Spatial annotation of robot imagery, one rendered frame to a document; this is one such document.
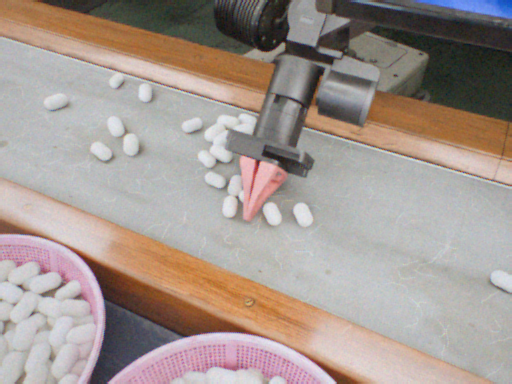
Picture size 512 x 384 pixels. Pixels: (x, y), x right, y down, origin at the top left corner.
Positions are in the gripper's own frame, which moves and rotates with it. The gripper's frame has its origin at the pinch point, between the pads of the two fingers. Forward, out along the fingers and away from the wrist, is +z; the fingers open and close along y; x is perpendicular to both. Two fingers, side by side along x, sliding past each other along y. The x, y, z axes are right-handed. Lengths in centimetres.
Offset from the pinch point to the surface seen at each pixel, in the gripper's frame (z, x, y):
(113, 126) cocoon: -5.2, 3.8, -25.6
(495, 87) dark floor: -83, 174, 35
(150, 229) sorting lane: 5.9, -3.2, -10.5
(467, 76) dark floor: -86, 176, 22
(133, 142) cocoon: -3.9, 2.7, -20.8
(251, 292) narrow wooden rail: 7.3, -7.7, 5.6
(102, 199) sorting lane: 4.7, -2.2, -19.2
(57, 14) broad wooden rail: -23, 19, -57
